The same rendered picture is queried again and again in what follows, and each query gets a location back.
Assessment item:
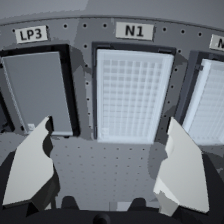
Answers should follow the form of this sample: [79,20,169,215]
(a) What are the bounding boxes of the black rectangular nest frame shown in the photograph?
[91,41,176,139]

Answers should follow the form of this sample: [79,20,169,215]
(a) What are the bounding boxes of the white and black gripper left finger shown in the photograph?
[0,116,60,224]

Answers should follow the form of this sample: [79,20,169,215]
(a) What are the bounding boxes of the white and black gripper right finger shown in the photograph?
[153,117,224,224]

